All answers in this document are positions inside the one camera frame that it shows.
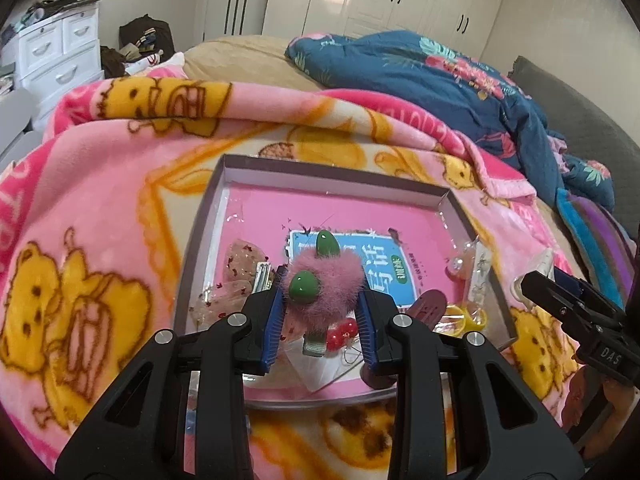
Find pink bear printed blanket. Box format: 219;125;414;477
0;35;581;480

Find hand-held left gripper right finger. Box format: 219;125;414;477
356;290;586;480

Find striped colourful cloth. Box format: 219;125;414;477
555;187;640;311

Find white door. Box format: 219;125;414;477
202;0;281;43

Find pink fuzzy green hair clip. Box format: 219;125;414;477
282;229;366;358

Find white chest of drawers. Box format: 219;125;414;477
15;2;103;121

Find brown hair clip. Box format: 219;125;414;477
360;290;448;391

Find person's right hand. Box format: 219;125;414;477
560;367;640;461

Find white wardrobe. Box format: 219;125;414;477
262;0;516;61

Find purple cloth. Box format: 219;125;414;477
547;130;571;171

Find clutter pile on drawers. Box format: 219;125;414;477
0;0;96;36

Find light grey furniture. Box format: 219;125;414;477
0;87;38;161

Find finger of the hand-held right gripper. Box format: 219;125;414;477
552;267;628;322
520;271;601;341

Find open cardboard box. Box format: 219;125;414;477
122;50;176;77

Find grey headboard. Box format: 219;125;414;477
510;55;640;241

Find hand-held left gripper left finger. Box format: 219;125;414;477
55;292;288;480

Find shallow cardboard box pink bottom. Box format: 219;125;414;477
172;154;518;411

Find red earrings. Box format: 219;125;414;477
280;317;371;393

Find pink mesh bow hair clip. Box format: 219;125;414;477
190;240;281;333

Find black bag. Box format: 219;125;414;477
119;17;176;58

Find yellow ring earrings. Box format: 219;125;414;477
432;302;488;336

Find beige bed sheet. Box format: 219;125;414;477
182;35;331;92

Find pearl earrings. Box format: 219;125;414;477
446;240;496;306

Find blue floral quilt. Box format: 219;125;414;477
285;32;616;211

